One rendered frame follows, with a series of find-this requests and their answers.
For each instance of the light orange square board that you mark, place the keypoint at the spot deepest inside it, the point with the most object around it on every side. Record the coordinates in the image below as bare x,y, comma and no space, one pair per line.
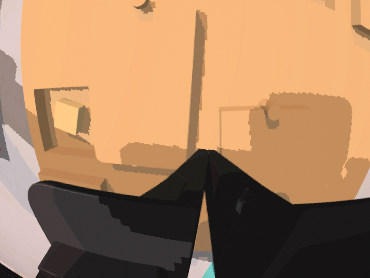
279,87

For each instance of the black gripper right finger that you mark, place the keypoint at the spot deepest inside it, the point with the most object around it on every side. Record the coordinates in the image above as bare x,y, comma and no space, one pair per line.
254,232

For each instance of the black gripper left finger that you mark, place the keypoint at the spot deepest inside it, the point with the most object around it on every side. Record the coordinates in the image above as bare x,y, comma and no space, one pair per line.
157,228

